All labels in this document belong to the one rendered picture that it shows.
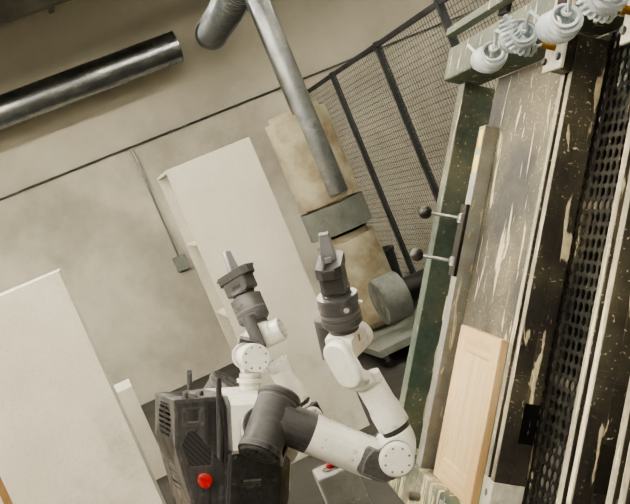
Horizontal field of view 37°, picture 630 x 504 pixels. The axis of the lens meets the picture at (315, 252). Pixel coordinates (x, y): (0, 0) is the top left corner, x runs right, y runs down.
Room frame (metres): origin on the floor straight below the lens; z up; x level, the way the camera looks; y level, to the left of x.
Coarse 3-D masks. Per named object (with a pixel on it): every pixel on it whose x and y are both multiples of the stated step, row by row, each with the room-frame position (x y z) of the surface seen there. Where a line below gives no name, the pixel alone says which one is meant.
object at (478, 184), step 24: (480, 168) 2.58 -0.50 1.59; (480, 192) 2.57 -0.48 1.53; (480, 216) 2.57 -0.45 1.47; (456, 288) 2.55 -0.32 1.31; (456, 312) 2.55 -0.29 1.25; (456, 336) 2.55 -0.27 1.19; (432, 384) 2.57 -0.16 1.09; (432, 408) 2.53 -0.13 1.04; (432, 432) 2.53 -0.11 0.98; (432, 456) 2.52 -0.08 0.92
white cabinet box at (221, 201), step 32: (192, 160) 6.05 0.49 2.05; (224, 160) 6.09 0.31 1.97; (256, 160) 6.14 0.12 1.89; (192, 192) 6.03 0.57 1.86; (224, 192) 6.07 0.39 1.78; (256, 192) 6.12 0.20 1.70; (192, 224) 6.01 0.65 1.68; (224, 224) 6.06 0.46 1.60; (256, 224) 6.10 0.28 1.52; (192, 256) 6.58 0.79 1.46; (256, 256) 6.08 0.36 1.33; (288, 256) 6.13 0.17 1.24; (256, 288) 6.06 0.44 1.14; (288, 288) 6.11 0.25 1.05; (224, 320) 6.58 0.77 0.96; (288, 320) 6.09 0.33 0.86; (288, 352) 6.07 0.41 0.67; (320, 352) 6.11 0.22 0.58; (320, 384) 6.09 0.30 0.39; (352, 416) 6.12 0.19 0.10
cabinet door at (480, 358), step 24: (480, 336) 2.33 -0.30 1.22; (456, 360) 2.48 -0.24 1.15; (480, 360) 2.31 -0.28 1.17; (504, 360) 2.19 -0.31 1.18; (456, 384) 2.44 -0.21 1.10; (480, 384) 2.27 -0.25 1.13; (456, 408) 2.41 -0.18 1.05; (480, 408) 2.23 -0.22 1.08; (456, 432) 2.37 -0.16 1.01; (480, 432) 2.20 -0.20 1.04; (456, 456) 2.33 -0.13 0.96; (480, 456) 2.17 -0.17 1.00; (456, 480) 2.29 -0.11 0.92; (480, 480) 2.17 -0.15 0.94
